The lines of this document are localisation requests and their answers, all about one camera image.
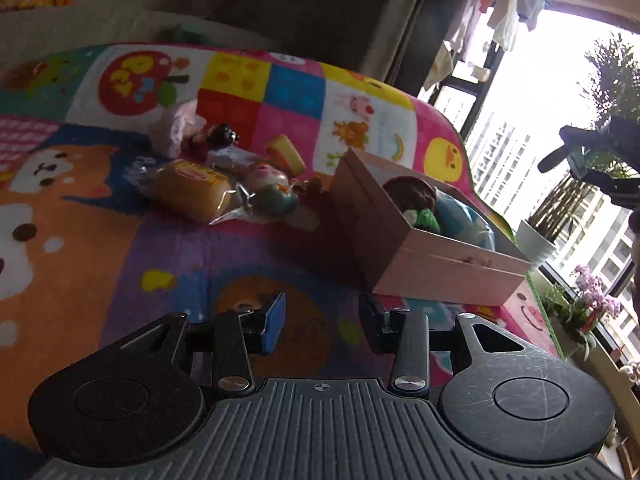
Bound white purple packet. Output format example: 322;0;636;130
206;146;262;172

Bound yellow cake slice toy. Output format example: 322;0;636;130
265;134;307;171

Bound small white hanging cloth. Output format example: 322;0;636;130
422;42;456;92

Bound pink cardboard box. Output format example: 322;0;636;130
330;147;532;308

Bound teal frog toy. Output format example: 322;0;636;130
254;185;301;220

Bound white hanging garment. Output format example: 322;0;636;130
487;0;523;53

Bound tall green potted tree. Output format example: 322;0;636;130
582;34;640;133

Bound small brown keychain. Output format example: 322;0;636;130
295;176;326;197

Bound brown knitted item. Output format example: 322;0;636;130
382;176;439;211

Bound black round doll toy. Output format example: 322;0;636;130
200;124;242;153

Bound green knitted item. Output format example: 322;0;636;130
404;207;442;234

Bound leafy green plant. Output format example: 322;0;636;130
541;284;598;361

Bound bread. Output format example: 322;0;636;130
137;157;251;226

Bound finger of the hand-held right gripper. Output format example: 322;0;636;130
537;125;621;173
567;152;640;206

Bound pink orchid flowers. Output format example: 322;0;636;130
572;264;623;322

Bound white flower pot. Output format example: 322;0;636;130
515;219;559;267

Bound bamboo plant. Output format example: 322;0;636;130
527;162;608;247

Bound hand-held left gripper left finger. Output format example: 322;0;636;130
117;291;287;397

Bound colourful printed play mat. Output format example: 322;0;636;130
0;42;566;456

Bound pink patterned cloth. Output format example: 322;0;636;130
150;100;208;158

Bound pale pink hanging garment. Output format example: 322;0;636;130
445;0;483;61

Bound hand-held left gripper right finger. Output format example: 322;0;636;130
359;292;531;395

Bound light blue bag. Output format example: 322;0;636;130
430;190;497;252

